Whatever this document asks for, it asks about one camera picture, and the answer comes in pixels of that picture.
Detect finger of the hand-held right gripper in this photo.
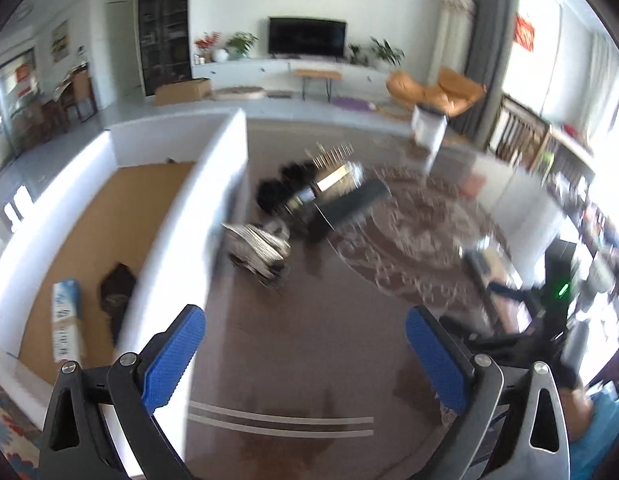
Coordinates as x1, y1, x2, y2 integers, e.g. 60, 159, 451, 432
462, 249, 541, 312
438, 316, 541, 357

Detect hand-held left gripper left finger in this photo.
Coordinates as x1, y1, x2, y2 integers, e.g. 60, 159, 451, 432
40, 304, 208, 480

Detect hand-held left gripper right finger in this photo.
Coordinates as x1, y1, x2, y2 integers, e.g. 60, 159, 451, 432
406, 306, 573, 480

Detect white cardboard container box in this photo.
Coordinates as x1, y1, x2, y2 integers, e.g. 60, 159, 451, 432
0, 107, 248, 411

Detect gold and blue cosmetic tube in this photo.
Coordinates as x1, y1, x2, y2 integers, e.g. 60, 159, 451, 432
290, 162, 365, 208

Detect person's right forearm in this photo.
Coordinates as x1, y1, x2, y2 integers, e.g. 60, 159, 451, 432
559, 385, 619, 468

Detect black pouch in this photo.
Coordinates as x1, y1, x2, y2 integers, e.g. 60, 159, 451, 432
100, 262, 138, 346

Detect blue and white medicine box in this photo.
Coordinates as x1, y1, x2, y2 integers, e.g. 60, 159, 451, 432
50, 280, 86, 363

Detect wooden slatted chair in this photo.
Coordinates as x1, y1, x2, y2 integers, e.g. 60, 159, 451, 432
489, 94, 551, 172

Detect clear jar with black lid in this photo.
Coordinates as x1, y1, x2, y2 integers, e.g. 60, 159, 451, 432
411, 105, 449, 152

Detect floral patterned cloth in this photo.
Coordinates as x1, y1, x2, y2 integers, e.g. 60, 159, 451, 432
0, 372, 43, 480

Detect black cloth bundle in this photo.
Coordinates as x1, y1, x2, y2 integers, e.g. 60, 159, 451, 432
256, 162, 315, 217

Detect orange lounge chair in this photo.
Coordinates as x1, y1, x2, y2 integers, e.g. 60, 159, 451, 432
387, 67, 486, 119

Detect grey curtain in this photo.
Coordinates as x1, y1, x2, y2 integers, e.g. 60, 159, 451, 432
461, 0, 521, 142

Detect purple floor mat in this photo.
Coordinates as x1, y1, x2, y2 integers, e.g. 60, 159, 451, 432
333, 97, 379, 113

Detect red window decoration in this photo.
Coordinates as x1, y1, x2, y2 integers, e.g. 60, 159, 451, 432
514, 12, 535, 52

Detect large leafy potted plant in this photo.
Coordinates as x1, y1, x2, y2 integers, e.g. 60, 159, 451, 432
369, 37, 405, 69

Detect white standing air conditioner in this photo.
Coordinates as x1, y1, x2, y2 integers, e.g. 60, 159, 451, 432
428, 0, 476, 87

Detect brown cardboard box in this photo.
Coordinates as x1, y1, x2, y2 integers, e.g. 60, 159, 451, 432
154, 77, 213, 107

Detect round floor cushion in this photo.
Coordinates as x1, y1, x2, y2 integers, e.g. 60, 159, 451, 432
214, 86, 266, 101

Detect wooden dining chairs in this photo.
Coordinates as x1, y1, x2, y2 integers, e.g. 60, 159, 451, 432
37, 62, 99, 133

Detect wooden bench with metal legs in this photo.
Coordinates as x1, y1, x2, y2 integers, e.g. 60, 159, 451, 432
294, 68, 343, 102

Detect red flower plant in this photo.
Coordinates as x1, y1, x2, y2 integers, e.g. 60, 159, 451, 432
194, 31, 223, 64

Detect flat screen television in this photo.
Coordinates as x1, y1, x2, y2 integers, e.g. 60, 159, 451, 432
268, 16, 348, 59

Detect green potted plant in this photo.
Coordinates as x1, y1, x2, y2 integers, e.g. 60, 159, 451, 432
224, 32, 258, 60

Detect dark glass bookcase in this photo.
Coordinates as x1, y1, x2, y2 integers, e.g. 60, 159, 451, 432
138, 0, 193, 97

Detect framed wall painting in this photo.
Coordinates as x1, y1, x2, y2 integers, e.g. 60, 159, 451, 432
50, 20, 71, 64

